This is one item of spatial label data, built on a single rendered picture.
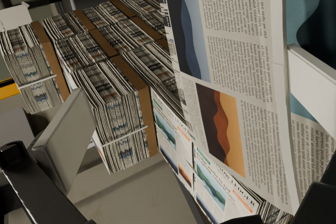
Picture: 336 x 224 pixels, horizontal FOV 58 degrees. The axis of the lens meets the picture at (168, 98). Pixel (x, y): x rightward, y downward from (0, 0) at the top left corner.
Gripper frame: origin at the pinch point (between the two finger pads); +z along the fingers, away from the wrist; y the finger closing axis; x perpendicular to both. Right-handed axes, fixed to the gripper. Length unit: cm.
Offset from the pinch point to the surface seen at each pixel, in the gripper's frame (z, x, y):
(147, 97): 88, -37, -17
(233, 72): 7.2, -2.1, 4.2
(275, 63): 0.9, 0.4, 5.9
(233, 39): 6.7, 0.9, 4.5
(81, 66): 106, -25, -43
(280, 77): 0.6, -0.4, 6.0
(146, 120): 90, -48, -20
